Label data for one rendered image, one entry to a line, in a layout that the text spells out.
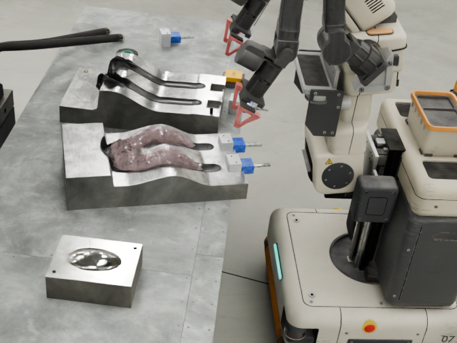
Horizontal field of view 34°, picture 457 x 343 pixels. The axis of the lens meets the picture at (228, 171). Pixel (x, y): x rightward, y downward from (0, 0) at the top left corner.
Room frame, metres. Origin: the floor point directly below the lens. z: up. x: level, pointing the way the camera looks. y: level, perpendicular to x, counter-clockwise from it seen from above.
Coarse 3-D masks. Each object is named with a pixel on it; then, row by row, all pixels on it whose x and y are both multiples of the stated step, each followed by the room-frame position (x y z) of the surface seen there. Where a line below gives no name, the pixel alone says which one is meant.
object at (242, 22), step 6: (240, 12) 2.24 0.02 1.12; (246, 12) 2.23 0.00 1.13; (234, 18) 2.26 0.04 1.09; (240, 18) 2.23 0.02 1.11; (246, 18) 2.22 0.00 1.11; (252, 18) 2.23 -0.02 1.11; (234, 24) 2.21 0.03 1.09; (240, 24) 2.22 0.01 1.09; (246, 24) 2.22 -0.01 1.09; (234, 30) 2.20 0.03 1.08; (240, 30) 2.20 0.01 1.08; (246, 30) 2.22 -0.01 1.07; (246, 36) 2.20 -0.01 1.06
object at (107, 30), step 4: (104, 28) 2.62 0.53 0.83; (108, 28) 2.63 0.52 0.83; (80, 32) 2.52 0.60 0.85; (84, 32) 2.53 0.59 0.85; (88, 32) 2.54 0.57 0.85; (92, 32) 2.56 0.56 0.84; (96, 32) 2.57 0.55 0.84; (100, 32) 2.58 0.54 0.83; (104, 32) 2.60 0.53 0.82; (108, 32) 2.62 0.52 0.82; (60, 36) 2.43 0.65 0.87; (64, 36) 2.44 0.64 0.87; (68, 36) 2.46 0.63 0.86; (72, 36) 2.47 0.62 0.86; (76, 36) 2.48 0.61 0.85; (80, 36) 2.50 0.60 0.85; (84, 36) 2.51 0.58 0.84
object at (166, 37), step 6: (162, 30) 2.61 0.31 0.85; (168, 30) 2.62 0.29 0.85; (162, 36) 2.58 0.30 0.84; (168, 36) 2.58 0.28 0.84; (174, 36) 2.60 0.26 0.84; (180, 36) 2.60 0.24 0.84; (186, 36) 2.63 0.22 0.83; (192, 36) 2.63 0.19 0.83; (162, 42) 2.58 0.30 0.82; (168, 42) 2.58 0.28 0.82; (174, 42) 2.60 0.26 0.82; (180, 42) 2.60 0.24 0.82
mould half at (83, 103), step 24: (96, 72) 2.22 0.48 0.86; (120, 72) 2.10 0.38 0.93; (168, 72) 2.23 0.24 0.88; (72, 96) 2.05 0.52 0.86; (96, 96) 2.07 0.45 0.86; (120, 96) 1.98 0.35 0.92; (168, 96) 2.08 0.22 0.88; (192, 96) 2.09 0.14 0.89; (216, 96) 2.10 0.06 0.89; (72, 120) 1.98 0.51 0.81; (96, 120) 1.98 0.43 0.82; (120, 120) 1.98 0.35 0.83; (144, 120) 1.98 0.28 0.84; (168, 120) 1.98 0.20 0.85; (192, 120) 1.98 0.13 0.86; (216, 120) 1.98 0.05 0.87
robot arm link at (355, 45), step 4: (324, 32) 1.86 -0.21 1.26; (320, 36) 1.86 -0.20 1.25; (324, 36) 1.84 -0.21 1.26; (348, 36) 1.87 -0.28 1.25; (352, 36) 1.86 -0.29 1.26; (320, 40) 1.84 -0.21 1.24; (324, 40) 1.82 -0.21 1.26; (348, 40) 1.83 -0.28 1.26; (352, 40) 1.83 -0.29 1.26; (356, 40) 1.85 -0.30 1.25; (320, 44) 1.83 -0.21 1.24; (352, 44) 1.82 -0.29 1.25; (356, 44) 1.82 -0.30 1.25; (320, 48) 1.83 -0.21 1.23; (352, 48) 1.82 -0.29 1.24; (356, 48) 1.82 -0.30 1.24; (352, 52) 1.82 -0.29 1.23; (328, 64) 1.81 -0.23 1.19
